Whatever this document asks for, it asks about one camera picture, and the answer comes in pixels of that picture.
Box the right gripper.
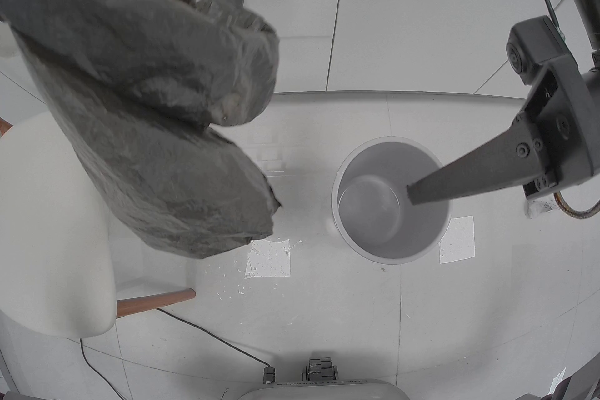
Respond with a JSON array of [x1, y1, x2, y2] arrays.
[[406, 57, 600, 206]]

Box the clear wrapper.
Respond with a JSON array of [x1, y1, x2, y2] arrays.
[[525, 199, 559, 220]]

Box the black plastic bag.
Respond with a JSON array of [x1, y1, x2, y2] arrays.
[[0, 0, 283, 259]]

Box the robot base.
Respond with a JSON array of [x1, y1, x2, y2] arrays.
[[244, 357, 411, 400]]

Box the white trash bin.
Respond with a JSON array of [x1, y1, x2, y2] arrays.
[[332, 137, 452, 266]]

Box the white cabinet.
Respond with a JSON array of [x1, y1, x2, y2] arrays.
[[122, 0, 600, 101]]

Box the white chair wooden legs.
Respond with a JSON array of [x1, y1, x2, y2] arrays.
[[0, 21, 197, 339]]

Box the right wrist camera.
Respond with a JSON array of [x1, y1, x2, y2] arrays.
[[506, 16, 578, 86]]

